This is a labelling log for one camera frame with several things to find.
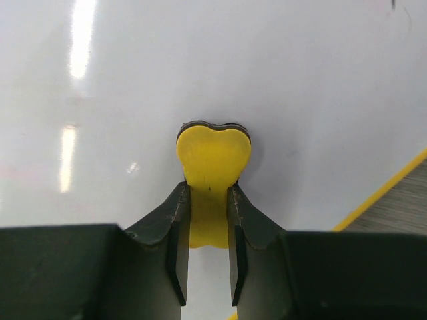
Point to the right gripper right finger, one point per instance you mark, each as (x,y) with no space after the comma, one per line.
(280,274)

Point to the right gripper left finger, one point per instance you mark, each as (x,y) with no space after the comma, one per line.
(99,271)

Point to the yellow whiteboard eraser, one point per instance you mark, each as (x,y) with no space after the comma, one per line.
(212,156)

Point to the yellow framed whiteboard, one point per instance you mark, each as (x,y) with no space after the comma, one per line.
(94,94)

